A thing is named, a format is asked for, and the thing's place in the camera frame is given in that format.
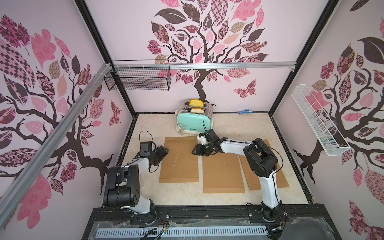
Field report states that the aluminium rail wall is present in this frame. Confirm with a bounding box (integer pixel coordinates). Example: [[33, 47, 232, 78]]
[[114, 62, 297, 70], [1, 63, 112, 228]]

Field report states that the front bread slice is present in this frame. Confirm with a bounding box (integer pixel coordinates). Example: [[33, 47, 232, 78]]
[[191, 108, 205, 114]]

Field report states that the white wire shelf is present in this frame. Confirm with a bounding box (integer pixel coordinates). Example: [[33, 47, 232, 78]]
[[292, 84, 352, 157]]

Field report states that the mint green toaster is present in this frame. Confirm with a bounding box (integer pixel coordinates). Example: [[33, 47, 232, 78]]
[[175, 100, 214, 135]]

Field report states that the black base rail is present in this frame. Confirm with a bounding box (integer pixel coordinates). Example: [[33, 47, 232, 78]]
[[83, 204, 341, 240]]

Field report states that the blue object by back wall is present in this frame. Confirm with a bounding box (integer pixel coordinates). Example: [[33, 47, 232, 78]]
[[237, 109, 253, 114]]

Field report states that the black wire basket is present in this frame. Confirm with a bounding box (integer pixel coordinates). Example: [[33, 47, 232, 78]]
[[104, 59, 172, 91]]

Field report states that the aluminium rail back wall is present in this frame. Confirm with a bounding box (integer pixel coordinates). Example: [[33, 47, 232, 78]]
[[114, 62, 297, 70]]

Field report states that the white slotted cable duct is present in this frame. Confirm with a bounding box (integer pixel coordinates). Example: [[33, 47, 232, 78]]
[[94, 226, 268, 240]]

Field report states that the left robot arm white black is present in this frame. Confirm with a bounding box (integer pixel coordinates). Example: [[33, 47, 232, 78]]
[[102, 141, 169, 225]]

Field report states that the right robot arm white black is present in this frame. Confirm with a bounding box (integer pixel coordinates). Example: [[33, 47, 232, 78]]
[[192, 135, 284, 223]]

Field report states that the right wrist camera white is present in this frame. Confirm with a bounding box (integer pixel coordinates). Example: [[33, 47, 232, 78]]
[[197, 129, 220, 146]]

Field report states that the aluminium rail left wall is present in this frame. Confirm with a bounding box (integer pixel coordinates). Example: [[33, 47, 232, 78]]
[[1, 63, 112, 228]]

